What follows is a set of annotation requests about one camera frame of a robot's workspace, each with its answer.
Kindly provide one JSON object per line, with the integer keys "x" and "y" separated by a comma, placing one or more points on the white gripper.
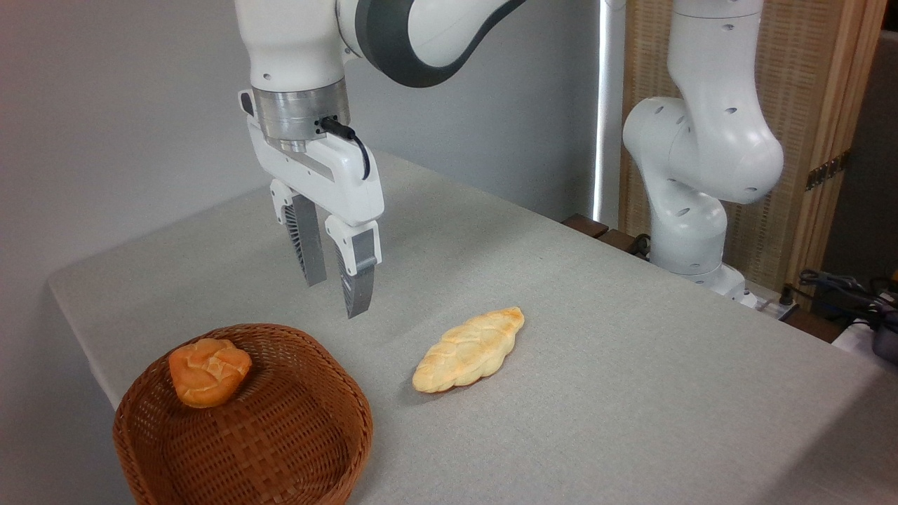
{"x": 335, "y": 177}

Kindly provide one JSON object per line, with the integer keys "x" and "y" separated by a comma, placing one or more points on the pale braided bread loaf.
{"x": 466, "y": 351}

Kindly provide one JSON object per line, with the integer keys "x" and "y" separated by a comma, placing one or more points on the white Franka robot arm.
{"x": 704, "y": 144}

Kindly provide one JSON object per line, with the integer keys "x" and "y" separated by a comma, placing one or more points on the orange round bread roll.
{"x": 208, "y": 372}

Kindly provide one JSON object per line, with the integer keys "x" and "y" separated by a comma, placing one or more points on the brown woven wicker basket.
{"x": 280, "y": 435}

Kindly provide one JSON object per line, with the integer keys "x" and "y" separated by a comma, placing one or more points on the dark brown wooden block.
{"x": 619, "y": 240}
{"x": 585, "y": 226}

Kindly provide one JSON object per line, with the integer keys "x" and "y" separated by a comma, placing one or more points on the grey tablecloth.
{"x": 596, "y": 365}

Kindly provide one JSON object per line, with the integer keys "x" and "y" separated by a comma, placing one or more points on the white vertical pole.
{"x": 609, "y": 105}

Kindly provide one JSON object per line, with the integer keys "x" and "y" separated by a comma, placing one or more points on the white power strip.
{"x": 772, "y": 307}

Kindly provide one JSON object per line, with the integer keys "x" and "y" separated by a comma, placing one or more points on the metal screen hinge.
{"x": 828, "y": 170}

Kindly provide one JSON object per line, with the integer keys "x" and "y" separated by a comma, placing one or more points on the wooden woven folding screen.
{"x": 807, "y": 84}

